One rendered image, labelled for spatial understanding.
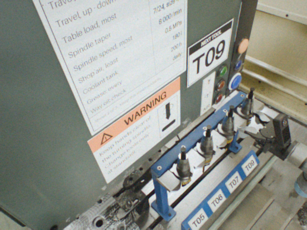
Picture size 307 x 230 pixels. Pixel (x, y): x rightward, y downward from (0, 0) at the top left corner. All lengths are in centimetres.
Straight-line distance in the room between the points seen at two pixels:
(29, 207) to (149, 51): 22
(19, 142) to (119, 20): 14
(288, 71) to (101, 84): 117
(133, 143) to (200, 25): 18
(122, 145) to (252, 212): 101
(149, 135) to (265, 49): 106
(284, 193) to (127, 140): 114
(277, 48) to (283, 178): 62
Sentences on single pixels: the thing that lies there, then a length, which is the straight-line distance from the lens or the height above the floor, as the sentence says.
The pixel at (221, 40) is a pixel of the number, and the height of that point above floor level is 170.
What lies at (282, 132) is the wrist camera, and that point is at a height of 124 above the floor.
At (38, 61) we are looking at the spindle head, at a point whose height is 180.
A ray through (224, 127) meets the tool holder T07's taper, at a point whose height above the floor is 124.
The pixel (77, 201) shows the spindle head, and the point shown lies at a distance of 38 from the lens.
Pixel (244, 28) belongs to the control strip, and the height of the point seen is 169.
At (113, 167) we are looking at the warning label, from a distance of 37.
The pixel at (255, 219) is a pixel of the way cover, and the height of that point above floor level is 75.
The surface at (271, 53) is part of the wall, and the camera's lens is 136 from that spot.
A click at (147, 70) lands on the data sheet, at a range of 30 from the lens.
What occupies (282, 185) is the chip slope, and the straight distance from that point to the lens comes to 142.
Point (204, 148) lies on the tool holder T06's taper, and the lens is 82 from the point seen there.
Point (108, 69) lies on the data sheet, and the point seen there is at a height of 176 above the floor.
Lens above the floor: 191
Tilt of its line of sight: 48 degrees down
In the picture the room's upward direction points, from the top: 8 degrees counter-clockwise
